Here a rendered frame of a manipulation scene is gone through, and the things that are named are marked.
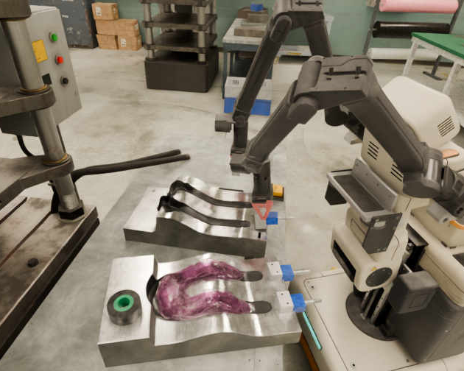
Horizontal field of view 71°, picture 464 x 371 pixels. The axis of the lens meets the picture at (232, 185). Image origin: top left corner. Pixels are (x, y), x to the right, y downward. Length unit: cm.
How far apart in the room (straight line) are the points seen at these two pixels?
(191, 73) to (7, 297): 418
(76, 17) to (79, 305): 708
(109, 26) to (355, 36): 499
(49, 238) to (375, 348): 141
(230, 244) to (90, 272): 46
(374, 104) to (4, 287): 114
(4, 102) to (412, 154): 107
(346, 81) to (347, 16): 693
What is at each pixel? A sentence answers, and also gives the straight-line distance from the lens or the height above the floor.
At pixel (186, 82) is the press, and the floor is 15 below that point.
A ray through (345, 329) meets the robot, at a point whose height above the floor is 28.
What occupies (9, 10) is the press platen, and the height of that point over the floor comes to 151.
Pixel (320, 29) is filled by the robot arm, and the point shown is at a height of 150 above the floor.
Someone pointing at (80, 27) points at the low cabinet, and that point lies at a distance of 784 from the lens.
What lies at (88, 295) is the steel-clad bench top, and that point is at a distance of 111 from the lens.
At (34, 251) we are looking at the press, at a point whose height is 78.
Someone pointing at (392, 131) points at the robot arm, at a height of 138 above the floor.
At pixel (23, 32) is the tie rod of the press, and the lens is 115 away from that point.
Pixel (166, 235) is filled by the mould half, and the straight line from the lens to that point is 115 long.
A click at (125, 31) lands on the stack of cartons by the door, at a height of 37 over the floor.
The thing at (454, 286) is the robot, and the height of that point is 75.
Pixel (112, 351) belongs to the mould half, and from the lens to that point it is 91.
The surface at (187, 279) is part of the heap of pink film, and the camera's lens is 96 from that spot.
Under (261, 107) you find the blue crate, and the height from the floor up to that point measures 11.
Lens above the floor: 164
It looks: 35 degrees down
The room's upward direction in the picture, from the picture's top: 3 degrees clockwise
